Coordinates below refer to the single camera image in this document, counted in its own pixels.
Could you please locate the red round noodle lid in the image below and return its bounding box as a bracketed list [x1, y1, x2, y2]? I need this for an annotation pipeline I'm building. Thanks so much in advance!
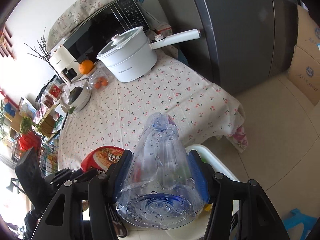
[81, 146, 124, 172]

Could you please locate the clear plastic water bottle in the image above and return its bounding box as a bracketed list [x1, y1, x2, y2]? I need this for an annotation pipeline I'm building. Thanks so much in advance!
[116, 113, 204, 230]

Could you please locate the white trash bin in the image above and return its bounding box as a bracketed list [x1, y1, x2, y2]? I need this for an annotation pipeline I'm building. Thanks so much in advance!
[82, 143, 241, 240]

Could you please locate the cherry pattern tablecloth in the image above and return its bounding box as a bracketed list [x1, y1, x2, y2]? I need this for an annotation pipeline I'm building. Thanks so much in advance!
[57, 50, 248, 170]

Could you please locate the white bowl stack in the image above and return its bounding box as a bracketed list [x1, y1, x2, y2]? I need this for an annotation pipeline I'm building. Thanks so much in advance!
[69, 85, 92, 112]

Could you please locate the dark green squash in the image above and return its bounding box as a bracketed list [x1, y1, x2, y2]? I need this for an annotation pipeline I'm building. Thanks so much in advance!
[68, 87, 83, 105]

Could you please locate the red label glass jar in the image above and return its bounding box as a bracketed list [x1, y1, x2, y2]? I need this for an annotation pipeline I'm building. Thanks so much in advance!
[48, 83, 63, 101]

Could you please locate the blue plastic stool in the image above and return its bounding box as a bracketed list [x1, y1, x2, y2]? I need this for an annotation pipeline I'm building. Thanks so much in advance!
[283, 209, 319, 239]

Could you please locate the large orange tangerine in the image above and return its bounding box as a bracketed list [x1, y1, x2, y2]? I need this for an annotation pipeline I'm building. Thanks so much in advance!
[79, 60, 94, 75]

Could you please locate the cream air fryer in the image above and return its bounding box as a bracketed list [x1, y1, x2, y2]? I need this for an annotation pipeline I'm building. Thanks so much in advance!
[49, 46, 82, 86]

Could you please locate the white electric cooking pot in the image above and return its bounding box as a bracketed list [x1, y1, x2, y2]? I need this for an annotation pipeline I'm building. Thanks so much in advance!
[97, 27, 201, 83]

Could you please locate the black microwave oven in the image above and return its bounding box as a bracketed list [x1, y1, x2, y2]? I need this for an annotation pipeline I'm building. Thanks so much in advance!
[63, 0, 150, 63]

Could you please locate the dried branch vase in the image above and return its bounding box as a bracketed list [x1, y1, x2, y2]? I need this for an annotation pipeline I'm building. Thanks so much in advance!
[24, 28, 60, 78]

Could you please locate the lower cardboard box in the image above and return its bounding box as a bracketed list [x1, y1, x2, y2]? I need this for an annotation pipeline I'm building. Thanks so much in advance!
[288, 46, 320, 106]

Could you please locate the grey refrigerator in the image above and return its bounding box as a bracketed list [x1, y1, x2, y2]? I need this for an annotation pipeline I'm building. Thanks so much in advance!
[158, 0, 298, 94]

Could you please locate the black wire rack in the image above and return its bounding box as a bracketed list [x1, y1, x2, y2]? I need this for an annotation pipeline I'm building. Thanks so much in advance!
[11, 132, 58, 176]

